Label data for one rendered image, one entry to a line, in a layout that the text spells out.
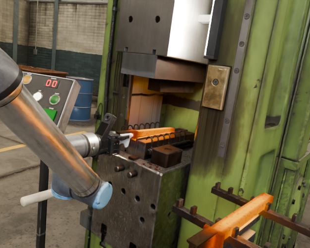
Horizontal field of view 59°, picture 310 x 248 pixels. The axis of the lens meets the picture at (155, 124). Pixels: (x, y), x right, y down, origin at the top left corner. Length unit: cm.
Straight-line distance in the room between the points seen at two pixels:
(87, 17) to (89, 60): 130
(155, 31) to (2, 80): 73
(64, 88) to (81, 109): 446
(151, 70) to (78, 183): 56
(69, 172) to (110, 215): 60
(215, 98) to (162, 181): 39
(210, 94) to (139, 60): 33
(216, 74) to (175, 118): 61
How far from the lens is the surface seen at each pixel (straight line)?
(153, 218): 118
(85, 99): 595
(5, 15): 1063
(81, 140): 101
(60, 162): 77
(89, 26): 924
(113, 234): 139
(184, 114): 164
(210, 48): 114
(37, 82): 160
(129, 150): 127
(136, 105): 149
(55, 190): 104
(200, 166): 123
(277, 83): 145
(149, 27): 120
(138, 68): 121
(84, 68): 924
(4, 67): 60
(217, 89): 113
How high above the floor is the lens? 132
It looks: 12 degrees down
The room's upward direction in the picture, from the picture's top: 8 degrees clockwise
